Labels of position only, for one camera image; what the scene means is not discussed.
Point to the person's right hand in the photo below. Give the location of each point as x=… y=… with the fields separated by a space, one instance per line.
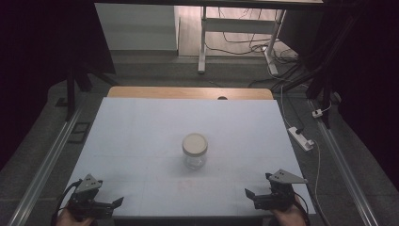
x=291 y=218

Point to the white power strip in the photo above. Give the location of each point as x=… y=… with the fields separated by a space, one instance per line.
x=299 y=138

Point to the metal floor rail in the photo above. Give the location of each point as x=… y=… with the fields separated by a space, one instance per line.
x=345 y=169
x=44 y=166

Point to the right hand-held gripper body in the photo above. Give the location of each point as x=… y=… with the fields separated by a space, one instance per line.
x=277 y=201

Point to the black metal stand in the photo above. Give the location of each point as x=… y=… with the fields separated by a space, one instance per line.
x=323 y=81
x=71 y=91

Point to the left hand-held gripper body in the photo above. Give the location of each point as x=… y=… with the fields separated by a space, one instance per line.
x=84 y=205

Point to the dark curtain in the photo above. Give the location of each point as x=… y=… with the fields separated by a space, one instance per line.
x=37 y=47
x=373 y=78

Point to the wooden table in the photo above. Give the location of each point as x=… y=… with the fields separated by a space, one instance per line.
x=175 y=93

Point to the white table mat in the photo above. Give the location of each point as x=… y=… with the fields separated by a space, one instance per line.
x=141 y=141

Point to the beige round jar lid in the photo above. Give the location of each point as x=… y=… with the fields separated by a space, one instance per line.
x=194 y=144

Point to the clear glass jar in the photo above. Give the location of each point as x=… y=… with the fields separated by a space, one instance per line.
x=194 y=161

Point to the person's left hand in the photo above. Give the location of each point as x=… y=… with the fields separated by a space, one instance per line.
x=70 y=220

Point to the small white plug adapter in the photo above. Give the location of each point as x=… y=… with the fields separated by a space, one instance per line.
x=317 y=113

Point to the white desk frame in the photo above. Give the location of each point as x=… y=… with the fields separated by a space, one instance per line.
x=238 y=25

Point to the black rectangular floor frame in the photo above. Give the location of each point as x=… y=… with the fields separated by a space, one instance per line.
x=79 y=132

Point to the white cabinet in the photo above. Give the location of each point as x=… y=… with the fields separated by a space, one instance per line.
x=136 y=26

